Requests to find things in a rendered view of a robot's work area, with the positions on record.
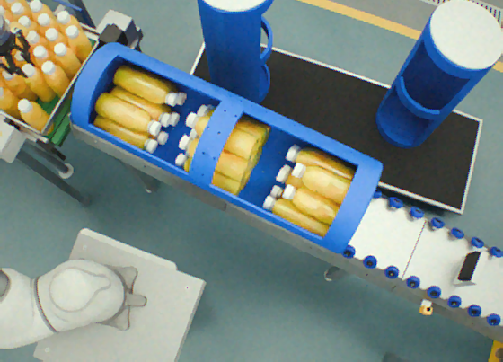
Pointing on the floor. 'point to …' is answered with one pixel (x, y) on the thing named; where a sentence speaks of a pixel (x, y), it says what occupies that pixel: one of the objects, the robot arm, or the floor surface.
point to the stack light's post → (76, 0)
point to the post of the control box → (49, 176)
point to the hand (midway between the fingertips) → (24, 66)
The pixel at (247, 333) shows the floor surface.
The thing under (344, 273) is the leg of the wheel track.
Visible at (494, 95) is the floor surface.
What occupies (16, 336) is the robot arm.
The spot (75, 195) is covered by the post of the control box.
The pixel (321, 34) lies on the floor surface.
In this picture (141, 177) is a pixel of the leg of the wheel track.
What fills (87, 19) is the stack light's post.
